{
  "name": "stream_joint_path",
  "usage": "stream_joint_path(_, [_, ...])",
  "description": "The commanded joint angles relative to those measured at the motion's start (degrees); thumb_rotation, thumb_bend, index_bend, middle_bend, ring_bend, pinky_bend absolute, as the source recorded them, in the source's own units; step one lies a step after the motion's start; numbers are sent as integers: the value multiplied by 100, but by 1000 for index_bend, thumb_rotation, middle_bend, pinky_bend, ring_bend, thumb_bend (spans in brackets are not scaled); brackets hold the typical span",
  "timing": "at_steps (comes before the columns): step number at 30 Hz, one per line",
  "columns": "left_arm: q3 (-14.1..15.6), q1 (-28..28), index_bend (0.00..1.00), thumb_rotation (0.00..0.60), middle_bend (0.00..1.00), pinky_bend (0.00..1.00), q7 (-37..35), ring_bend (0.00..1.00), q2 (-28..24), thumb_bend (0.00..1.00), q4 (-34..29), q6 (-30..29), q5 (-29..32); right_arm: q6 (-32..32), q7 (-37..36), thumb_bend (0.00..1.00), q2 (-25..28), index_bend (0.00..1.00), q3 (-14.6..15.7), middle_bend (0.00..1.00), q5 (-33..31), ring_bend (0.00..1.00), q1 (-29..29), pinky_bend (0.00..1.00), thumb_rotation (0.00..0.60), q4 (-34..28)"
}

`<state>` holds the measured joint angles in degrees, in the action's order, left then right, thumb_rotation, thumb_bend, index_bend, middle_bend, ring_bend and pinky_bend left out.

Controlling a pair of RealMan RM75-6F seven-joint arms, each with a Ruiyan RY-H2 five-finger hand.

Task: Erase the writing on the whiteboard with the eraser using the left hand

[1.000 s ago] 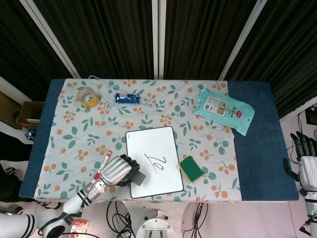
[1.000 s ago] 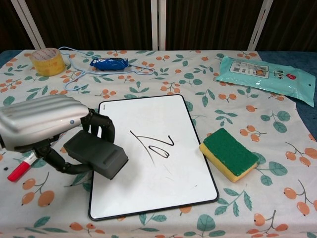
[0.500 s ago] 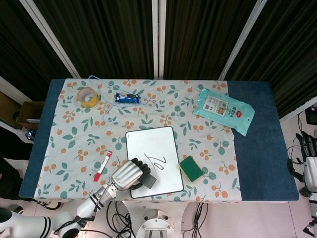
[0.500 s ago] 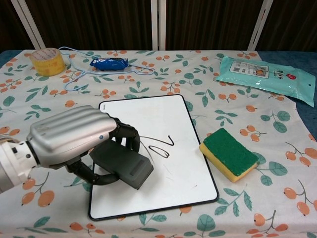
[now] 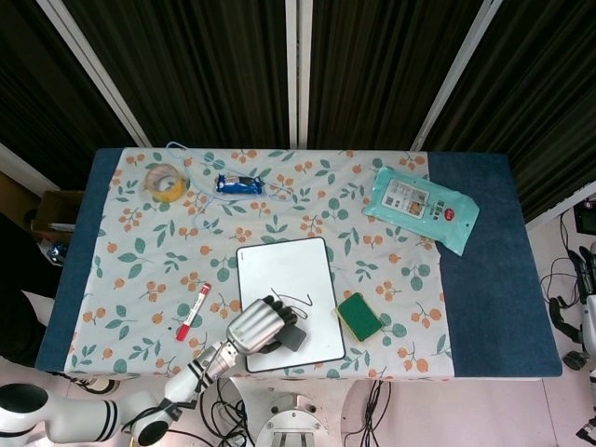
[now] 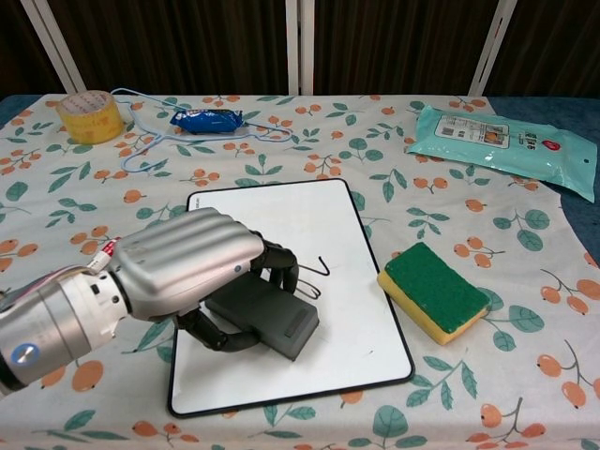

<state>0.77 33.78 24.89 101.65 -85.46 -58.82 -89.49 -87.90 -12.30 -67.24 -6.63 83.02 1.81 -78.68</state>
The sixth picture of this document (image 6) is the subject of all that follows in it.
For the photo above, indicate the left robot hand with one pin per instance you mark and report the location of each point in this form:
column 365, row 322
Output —
column 183, row 262

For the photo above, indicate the grey board eraser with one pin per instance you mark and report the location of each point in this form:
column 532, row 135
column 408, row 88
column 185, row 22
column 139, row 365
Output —
column 272, row 314

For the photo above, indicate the red and white marker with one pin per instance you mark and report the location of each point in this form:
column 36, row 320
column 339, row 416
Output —
column 106, row 252

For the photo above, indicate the blue snack packet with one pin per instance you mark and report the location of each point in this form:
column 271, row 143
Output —
column 208, row 121

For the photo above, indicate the yellow tape roll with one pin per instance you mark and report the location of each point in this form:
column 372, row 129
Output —
column 91, row 124

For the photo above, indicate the black pleated curtain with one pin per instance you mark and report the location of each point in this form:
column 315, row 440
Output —
column 187, row 42

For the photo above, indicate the green and yellow sponge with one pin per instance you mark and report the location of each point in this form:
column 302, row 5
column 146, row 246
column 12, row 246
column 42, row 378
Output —
column 433, row 286

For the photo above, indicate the floral tablecloth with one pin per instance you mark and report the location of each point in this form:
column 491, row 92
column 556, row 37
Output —
column 469, row 225

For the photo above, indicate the teal wet wipes pack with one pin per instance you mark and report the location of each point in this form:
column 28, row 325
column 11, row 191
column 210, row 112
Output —
column 506, row 140

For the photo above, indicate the white board with black frame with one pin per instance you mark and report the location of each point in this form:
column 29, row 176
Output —
column 300, row 220

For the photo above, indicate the white frame post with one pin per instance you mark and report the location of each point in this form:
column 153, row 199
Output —
column 56, row 47
column 492, row 47
column 300, row 47

